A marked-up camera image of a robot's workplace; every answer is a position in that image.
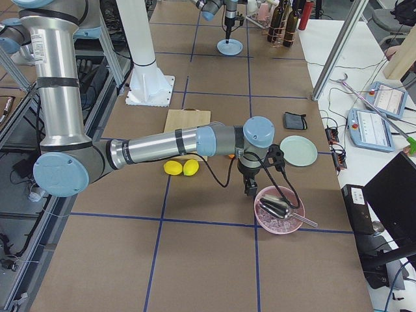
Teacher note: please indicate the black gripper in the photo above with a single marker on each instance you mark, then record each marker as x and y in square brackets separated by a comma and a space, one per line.
[247, 173]
[229, 25]

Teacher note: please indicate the light blue plate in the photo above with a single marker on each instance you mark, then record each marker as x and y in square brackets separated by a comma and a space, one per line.
[229, 47]

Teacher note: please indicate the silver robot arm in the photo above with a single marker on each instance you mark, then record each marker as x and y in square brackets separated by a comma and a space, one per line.
[209, 8]
[70, 160]

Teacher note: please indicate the pale green plate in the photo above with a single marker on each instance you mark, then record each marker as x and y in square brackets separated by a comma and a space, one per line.
[298, 151]

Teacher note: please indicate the metal scoop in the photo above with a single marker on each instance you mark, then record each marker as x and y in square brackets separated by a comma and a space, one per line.
[279, 208]

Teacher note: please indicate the ice cubes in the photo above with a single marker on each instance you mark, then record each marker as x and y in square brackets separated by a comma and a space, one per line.
[276, 225]

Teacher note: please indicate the pink bowl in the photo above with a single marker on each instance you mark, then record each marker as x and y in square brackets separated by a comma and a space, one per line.
[271, 190]

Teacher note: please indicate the pink plastic cup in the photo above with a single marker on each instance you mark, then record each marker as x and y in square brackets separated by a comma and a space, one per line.
[263, 13]

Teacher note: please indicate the dark wine bottle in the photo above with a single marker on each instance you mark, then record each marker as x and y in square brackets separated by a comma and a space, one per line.
[287, 7]
[290, 29]
[275, 22]

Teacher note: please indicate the right yellow lemon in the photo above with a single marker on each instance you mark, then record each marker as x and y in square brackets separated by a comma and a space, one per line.
[190, 167]

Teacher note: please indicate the yellow lemon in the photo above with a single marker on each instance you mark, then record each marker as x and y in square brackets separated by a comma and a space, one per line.
[190, 167]
[173, 168]

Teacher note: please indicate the grey folded cloth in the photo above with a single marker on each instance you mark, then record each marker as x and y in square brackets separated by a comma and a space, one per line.
[294, 121]

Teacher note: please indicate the left yellow lemon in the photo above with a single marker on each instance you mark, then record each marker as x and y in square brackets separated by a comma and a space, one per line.
[173, 168]

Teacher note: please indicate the red bottle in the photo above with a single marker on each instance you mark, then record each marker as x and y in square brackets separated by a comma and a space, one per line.
[305, 15]

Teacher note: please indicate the wooden cutting board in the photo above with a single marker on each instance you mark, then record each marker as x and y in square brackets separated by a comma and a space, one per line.
[186, 118]

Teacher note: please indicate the black orange power adapter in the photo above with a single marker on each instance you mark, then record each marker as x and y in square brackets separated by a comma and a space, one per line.
[332, 135]

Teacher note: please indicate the near teach pendant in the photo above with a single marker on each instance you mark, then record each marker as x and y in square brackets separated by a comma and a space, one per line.
[369, 130]

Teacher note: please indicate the teach pendant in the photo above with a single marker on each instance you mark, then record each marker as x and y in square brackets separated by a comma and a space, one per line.
[388, 99]
[369, 130]

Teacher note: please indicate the black computer box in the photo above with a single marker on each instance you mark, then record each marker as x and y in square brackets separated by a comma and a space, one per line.
[369, 240]

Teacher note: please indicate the black monitor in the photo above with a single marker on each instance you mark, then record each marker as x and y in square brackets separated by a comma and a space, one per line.
[391, 195]

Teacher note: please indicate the far teach pendant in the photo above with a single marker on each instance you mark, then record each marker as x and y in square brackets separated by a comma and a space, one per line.
[388, 99]

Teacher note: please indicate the metal reacher grabber tool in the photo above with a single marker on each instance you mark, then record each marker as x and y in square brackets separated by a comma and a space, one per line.
[389, 120]

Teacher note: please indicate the white wire cup rack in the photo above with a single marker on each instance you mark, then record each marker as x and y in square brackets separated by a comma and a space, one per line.
[251, 15]

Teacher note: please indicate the wrist black camera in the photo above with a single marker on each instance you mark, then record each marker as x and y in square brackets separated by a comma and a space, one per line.
[275, 158]

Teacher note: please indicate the copper wire bottle holder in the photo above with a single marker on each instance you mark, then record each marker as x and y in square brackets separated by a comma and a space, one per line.
[280, 35]

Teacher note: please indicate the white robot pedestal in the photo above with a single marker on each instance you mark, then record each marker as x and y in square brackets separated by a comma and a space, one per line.
[148, 85]

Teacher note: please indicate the aluminium frame post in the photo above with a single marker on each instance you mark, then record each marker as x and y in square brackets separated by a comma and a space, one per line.
[340, 42]

